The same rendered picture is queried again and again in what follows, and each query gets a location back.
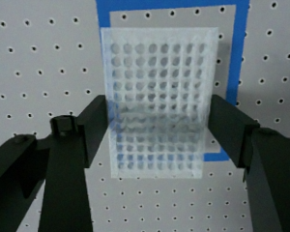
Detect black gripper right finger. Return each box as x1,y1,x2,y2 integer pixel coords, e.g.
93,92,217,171
208,95,290,232

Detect blue tape outline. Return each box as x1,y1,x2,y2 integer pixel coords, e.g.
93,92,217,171
95,0,249,161

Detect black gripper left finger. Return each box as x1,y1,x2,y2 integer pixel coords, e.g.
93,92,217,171
0,95,107,232

